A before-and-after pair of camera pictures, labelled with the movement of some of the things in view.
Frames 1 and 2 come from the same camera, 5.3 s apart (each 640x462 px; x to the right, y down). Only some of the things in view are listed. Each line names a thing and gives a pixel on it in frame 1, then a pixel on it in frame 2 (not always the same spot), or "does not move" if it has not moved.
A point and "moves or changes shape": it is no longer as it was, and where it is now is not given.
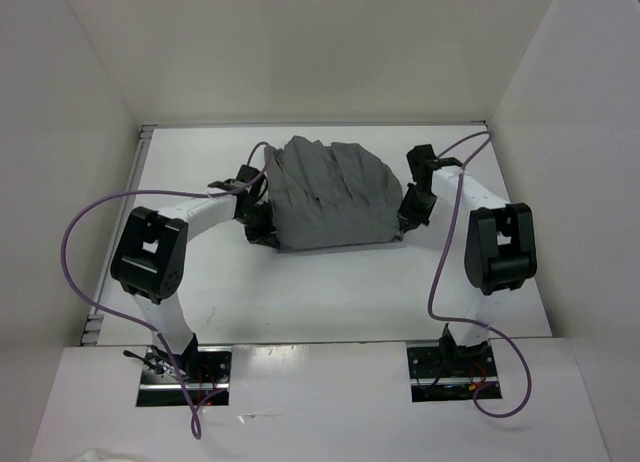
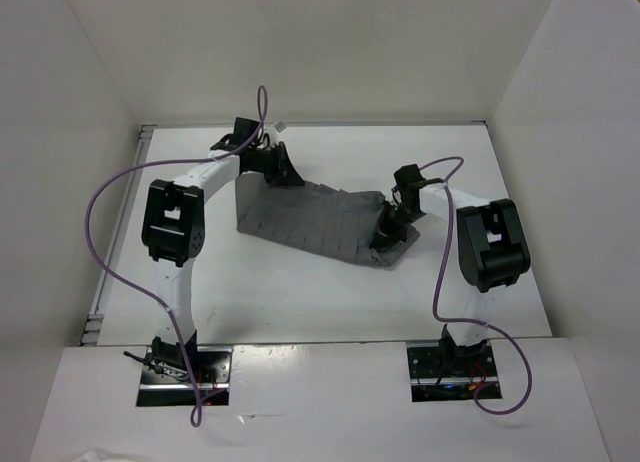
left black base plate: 206,371 does not move
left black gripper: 255,235 to 284,169
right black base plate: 442,372 does not move
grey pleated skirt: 330,195 moves or changes shape
